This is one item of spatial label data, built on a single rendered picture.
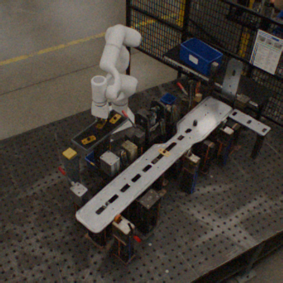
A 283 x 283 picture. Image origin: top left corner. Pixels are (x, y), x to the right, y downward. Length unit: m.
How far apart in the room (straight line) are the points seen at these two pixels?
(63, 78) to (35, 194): 2.21
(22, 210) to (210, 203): 1.25
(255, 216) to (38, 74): 3.08
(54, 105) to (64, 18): 1.74
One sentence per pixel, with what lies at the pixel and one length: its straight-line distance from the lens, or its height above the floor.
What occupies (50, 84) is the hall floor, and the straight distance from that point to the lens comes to 4.71.
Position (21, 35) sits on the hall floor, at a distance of 5.59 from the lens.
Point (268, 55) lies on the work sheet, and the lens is 3.05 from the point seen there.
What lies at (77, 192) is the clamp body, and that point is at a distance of 2.34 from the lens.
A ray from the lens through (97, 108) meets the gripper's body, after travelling 2.35.
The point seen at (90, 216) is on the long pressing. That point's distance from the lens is 2.31.
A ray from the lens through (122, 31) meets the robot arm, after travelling 2.39.
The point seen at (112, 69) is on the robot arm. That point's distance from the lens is 2.27.
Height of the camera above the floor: 2.96
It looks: 48 degrees down
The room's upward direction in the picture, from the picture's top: 2 degrees clockwise
